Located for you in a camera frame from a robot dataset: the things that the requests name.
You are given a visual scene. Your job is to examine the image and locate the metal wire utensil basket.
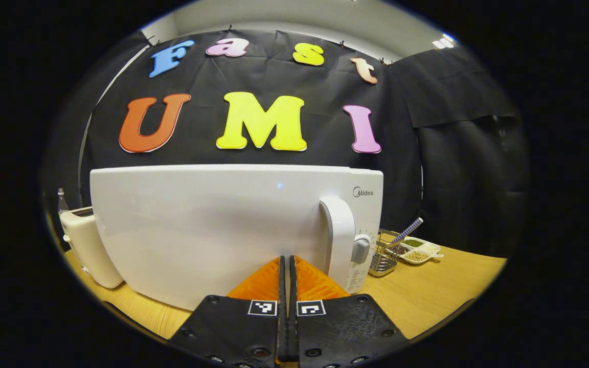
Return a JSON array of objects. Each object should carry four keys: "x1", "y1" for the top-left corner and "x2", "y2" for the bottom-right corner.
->
[{"x1": 369, "y1": 229, "x2": 403, "y2": 278}]

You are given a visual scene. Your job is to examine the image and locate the black backdrop cloth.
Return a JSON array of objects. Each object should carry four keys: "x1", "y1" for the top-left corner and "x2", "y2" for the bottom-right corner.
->
[{"x1": 41, "y1": 28, "x2": 530, "y2": 259}]

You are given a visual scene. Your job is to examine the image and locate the blue checked handle utensil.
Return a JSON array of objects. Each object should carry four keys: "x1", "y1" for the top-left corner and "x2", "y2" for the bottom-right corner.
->
[{"x1": 389, "y1": 217, "x2": 424, "y2": 247}]

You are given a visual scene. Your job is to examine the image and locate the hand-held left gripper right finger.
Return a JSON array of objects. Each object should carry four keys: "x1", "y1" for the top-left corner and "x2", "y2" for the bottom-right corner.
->
[{"x1": 289, "y1": 255, "x2": 409, "y2": 368}]

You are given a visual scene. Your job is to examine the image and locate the white toaster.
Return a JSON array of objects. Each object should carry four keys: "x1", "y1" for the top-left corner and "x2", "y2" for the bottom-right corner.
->
[{"x1": 59, "y1": 207, "x2": 124, "y2": 289}]

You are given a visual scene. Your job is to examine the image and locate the white microwave oven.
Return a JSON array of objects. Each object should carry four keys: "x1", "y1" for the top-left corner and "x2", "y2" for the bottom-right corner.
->
[{"x1": 90, "y1": 164, "x2": 384, "y2": 311}]

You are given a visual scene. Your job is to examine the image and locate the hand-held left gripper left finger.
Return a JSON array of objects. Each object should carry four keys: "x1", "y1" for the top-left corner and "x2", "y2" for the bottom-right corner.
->
[{"x1": 168, "y1": 256, "x2": 287, "y2": 368}]

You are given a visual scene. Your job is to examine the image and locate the white divided grain dish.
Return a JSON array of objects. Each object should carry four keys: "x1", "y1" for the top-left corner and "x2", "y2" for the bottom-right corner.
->
[{"x1": 399, "y1": 238, "x2": 444, "y2": 265}]

